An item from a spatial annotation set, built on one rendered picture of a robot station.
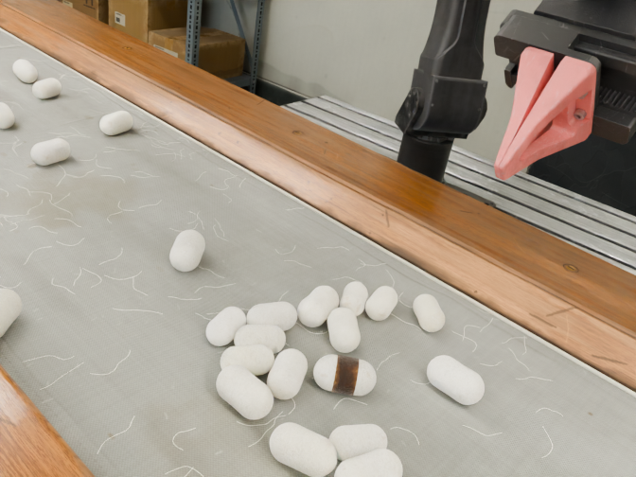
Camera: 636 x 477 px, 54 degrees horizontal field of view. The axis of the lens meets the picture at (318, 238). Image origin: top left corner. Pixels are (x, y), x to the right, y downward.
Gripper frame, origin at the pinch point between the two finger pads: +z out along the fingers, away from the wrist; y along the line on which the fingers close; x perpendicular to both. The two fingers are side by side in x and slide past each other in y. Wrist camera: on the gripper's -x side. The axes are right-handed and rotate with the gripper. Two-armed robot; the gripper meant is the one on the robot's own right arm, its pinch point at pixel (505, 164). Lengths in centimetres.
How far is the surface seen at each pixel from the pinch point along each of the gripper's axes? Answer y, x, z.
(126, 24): -244, 127, -64
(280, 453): 1.4, -4.5, 22.1
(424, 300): -1.3, 5.8, 9.0
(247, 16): -210, 146, -103
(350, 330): -2.2, 1.2, 14.3
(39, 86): -50, 4, 11
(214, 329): -7.6, -2.7, 19.4
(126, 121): -38.3, 5.9, 8.7
